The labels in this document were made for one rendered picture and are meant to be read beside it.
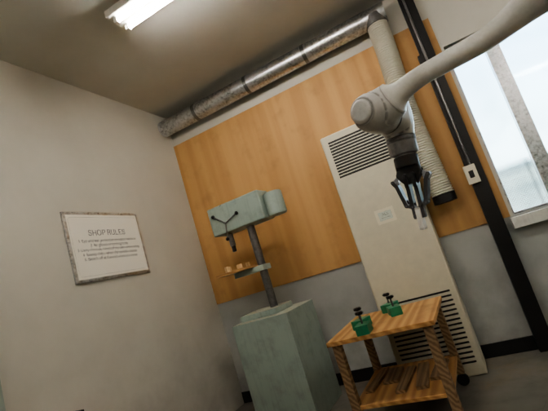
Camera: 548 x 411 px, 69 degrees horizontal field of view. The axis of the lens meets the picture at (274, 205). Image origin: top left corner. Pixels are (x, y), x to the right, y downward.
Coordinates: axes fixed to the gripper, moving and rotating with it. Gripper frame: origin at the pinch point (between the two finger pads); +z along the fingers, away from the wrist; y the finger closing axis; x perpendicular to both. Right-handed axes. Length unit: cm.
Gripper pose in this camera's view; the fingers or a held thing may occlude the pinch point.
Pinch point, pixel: (421, 218)
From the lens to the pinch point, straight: 132.5
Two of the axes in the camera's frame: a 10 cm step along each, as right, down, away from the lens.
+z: 2.1, 9.7, -1.0
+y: -7.4, 2.3, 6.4
